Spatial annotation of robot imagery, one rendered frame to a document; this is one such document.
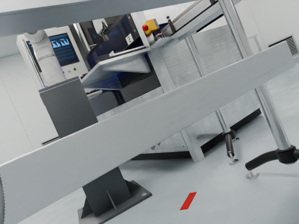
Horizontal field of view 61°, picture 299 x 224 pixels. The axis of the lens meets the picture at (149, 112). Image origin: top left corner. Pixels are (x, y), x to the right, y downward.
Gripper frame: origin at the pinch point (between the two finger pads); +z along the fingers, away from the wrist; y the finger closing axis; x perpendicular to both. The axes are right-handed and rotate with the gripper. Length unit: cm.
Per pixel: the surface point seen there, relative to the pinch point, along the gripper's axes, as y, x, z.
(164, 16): -12.0, -46.2, -1.9
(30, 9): -94, 68, 20
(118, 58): -10.7, 3.6, 18.1
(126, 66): -2.2, -5.0, 22.5
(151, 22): -21.2, -24.8, 3.7
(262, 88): -90, -6, 63
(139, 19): -12.1, -23.3, -3.5
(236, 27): -90, -6, 37
